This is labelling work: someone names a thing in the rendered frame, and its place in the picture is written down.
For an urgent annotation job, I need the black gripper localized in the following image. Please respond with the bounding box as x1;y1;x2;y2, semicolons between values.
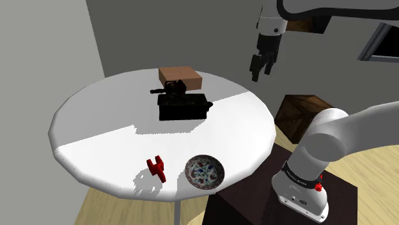
249;33;283;83

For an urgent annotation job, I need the brown wooden crate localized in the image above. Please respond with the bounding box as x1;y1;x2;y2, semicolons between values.
274;94;335;144

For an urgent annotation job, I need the brown cardboard box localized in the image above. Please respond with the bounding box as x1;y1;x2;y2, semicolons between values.
157;66;203;92

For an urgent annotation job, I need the black rectangular box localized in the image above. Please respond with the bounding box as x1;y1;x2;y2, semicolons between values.
157;93;214;122

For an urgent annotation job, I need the black small appliance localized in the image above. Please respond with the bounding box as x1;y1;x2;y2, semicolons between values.
150;79;188;97

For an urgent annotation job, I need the floral patterned bowl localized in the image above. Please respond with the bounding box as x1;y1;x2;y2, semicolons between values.
184;154;226;190

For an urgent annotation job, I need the grey framed window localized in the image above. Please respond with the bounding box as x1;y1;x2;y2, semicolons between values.
357;22;399;64

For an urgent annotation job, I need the dark robot stand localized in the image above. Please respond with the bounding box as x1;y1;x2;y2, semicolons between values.
201;143;359;225

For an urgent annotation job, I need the red toy figure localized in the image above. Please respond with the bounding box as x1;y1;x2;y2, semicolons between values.
146;155;168;183

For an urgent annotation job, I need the white round table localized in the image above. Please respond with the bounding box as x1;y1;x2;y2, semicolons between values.
47;68;278;225

